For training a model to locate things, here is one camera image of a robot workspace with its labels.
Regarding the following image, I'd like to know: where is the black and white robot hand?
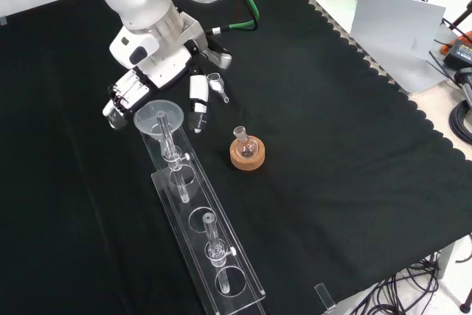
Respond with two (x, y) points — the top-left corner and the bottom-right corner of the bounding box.
(102, 29), (211, 134)

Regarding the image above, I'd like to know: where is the clear plastic funnel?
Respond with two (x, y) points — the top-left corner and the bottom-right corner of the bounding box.
(133, 99), (184, 143)

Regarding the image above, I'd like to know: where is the small glass weighing funnel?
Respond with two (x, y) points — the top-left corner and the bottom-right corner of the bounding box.
(206, 73), (230, 104)

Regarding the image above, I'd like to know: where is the clear acrylic funnel stand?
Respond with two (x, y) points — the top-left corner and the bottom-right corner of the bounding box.
(139, 108), (266, 315)

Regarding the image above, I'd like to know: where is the small glass round-bottom flask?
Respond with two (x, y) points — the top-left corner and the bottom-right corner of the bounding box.
(232, 125), (259, 159)

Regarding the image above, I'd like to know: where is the black bench cloth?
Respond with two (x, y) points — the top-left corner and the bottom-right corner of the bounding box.
(0, 0), (472, 315)

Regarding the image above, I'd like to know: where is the pale board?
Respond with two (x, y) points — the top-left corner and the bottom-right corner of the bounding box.
(349, 0), (447, 61)

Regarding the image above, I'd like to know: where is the orange and black device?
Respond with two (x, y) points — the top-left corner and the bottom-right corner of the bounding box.
(440, 29), (472, 69)

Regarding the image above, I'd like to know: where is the black tripod leg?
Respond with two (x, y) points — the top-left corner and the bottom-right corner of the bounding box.
(445, 0), (472, 32)

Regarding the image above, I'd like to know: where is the grey plug connector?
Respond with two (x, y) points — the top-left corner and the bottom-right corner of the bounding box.
(454, 67), (472, 109)

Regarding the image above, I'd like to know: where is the white table leg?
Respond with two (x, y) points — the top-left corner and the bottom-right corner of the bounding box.
(437, 243), (455, 288)

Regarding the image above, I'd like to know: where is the black tripod foot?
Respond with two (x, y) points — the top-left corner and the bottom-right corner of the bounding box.
(459, 255), (472, 313)

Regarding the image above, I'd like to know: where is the silver camera bracket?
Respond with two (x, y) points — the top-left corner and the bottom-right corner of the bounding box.
(180, 14), (207, 52)

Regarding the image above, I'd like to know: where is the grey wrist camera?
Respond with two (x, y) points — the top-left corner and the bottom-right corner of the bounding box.
(201, 40), (233, 70)

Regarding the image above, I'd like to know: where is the cork ring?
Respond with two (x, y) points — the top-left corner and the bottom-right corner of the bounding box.
(229, 137), (267, 171)

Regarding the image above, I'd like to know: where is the black cable coil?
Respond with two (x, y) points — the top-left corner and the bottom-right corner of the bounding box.
(448, 100), (472, 146)

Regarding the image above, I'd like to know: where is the black cable tangle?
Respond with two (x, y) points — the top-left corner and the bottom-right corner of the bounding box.
(346, 251), (443, 315)

